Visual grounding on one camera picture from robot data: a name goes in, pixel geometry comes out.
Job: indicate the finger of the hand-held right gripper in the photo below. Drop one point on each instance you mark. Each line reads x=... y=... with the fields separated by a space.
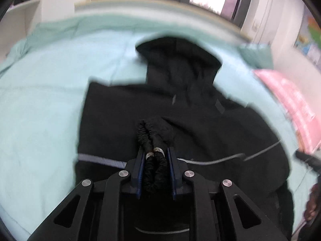
x=307 y=158

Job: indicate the black hooded jacket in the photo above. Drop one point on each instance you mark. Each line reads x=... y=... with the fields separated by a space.
x=200 y=130

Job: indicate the mint green pillow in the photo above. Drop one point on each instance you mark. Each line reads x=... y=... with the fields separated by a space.
x=255 y=55

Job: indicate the colourful wall poster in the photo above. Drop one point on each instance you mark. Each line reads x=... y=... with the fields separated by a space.
x=309 y=37

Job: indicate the wooden window ledge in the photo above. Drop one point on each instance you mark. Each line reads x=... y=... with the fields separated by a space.
x=150 y=3

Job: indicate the person's right hand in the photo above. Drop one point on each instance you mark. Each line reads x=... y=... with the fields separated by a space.
x=313 y=202

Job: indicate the pink patterned cloth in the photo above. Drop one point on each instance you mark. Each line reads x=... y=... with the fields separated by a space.
x=288 y=98

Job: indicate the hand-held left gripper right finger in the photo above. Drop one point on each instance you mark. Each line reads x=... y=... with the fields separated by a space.
x=171 y=172

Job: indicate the mint green quilted bed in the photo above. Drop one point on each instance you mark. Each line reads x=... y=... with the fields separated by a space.
x=45 y=105

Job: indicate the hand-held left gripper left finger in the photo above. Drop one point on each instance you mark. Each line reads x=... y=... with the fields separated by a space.
x=141 y=172

